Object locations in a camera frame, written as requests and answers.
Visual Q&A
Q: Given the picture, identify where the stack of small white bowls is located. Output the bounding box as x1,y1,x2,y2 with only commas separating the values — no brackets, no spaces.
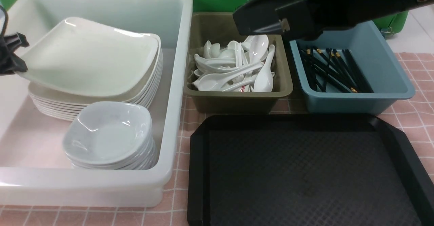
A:
62,102,158,170

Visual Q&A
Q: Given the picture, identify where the pile of white spoons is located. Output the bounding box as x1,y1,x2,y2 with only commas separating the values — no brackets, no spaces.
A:
192,35,276,92

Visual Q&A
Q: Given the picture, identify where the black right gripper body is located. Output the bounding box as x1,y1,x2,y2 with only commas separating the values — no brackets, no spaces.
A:
233,0,433,40

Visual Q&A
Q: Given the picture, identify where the large white plastic tub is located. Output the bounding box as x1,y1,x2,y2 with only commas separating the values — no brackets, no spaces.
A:
0,0,193,207

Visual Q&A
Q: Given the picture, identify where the pink checkered tablecloth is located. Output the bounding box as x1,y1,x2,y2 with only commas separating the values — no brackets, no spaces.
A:
1,53,434,226

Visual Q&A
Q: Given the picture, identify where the blue plastic bin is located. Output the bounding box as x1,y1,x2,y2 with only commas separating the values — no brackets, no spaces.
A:
289,22,415,115

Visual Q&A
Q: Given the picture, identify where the olive green plastic bin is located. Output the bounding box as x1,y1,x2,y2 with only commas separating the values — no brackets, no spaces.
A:
183,12,293,114

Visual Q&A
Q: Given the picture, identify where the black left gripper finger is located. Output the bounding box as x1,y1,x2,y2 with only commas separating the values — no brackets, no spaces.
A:
0,33,29,75

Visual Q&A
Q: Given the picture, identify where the stack of white square plates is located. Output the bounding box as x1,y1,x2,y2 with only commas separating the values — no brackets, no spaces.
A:
28,33,164,121

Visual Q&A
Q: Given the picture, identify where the white square rice plate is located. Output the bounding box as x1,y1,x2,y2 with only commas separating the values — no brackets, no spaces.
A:
17,17,158,97

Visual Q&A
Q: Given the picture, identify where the pile of black chopsticks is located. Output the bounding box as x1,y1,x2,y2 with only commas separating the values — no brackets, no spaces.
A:
297,45,374,93

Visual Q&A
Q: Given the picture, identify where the black serving tray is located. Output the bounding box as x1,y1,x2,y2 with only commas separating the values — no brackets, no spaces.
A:
186,114,434,226

